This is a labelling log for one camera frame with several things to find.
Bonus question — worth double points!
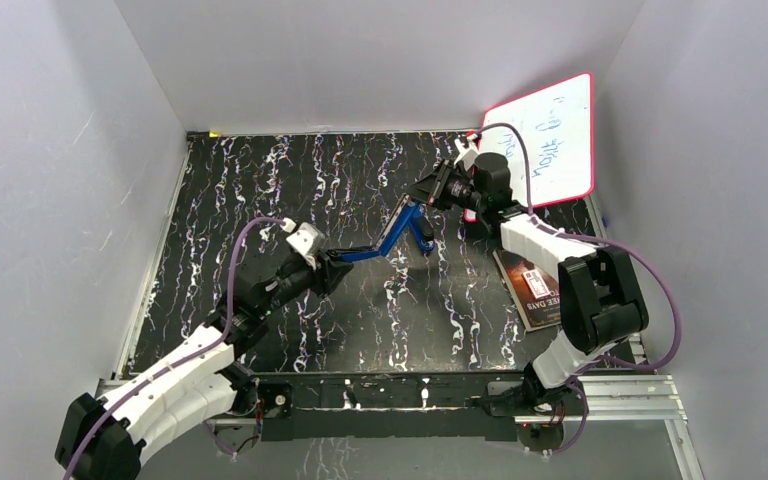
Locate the blue stapler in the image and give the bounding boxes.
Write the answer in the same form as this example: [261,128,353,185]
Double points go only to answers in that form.
[327,194,435,263]

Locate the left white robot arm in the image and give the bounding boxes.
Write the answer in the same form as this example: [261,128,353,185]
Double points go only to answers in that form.
[55,250,354,479]

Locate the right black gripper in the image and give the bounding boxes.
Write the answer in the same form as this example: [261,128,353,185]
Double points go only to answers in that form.
[403,157,487,213]

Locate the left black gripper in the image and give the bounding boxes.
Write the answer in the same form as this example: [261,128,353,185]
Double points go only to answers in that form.
[260,250,353,318]

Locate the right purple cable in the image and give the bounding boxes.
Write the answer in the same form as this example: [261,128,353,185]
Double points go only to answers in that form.
[466,123,683,458]

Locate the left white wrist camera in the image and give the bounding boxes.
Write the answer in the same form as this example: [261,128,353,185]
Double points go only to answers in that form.
[286,222,327,256]

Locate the dark brown book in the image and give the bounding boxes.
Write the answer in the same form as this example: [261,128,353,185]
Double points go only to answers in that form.
[493,249,561,332]

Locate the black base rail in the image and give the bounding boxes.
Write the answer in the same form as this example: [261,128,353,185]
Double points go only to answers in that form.
[195,370,591,444]

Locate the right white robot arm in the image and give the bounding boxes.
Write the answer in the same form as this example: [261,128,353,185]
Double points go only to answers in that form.
[407,153,649,414]

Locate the pink framed whiteboard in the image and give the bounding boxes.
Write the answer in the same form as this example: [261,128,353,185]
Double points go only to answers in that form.
[478,72,595,208]

